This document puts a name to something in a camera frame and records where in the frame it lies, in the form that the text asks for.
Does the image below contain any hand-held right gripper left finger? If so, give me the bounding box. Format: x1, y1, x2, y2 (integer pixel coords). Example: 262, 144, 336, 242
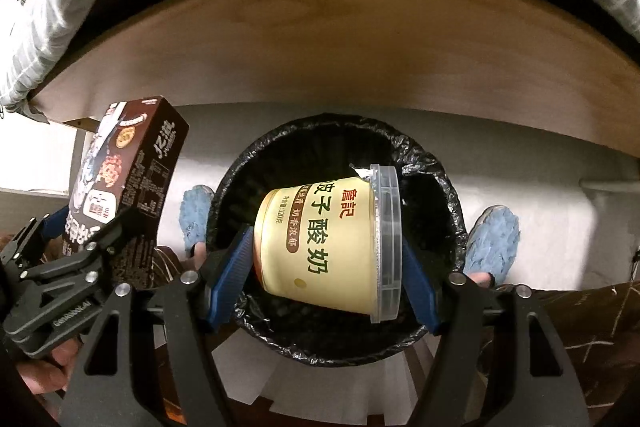
59, 227, 261, 427

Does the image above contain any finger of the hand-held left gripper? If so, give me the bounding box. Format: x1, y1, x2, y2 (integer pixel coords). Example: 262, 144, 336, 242
0, 206, 71, 280
20, 207, 161, 303

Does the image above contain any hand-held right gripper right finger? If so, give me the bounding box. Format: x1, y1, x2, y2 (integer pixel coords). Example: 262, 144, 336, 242
400, 237, 593, 427

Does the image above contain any brown printed carton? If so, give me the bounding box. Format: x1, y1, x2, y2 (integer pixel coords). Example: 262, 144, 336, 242
62, 95, 190, 293

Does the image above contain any cream yogurt cup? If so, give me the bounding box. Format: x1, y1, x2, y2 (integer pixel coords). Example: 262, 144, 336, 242
252, 163, 405, 324

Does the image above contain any bin with black liner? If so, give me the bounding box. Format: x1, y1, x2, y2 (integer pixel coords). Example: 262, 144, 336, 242
207, 112, 468, 427

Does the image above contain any person's left hand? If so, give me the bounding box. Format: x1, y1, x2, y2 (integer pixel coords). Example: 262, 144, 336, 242
17, 337, 83, 397

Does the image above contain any person's left leg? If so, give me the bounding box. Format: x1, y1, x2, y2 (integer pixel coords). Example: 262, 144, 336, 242
115, 244, 211, 427

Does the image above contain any person's leg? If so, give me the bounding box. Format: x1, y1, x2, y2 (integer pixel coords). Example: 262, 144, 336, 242
480, 274, 640, 427
115, 244, 211, 427

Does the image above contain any blue fuzzy slipper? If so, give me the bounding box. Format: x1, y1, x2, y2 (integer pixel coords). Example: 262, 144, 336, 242
465, 205, 522, 285
179, 184, 216, 258

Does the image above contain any white bed base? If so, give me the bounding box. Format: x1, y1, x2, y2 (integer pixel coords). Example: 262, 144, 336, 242
0, 102, 640, 293

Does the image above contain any person's right leg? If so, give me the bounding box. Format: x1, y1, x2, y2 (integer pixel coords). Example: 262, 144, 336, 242
480, 274, 640, 427

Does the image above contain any grey checked bed mattress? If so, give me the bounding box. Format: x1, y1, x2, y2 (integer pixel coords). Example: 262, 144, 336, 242
0, 0, 640, 112

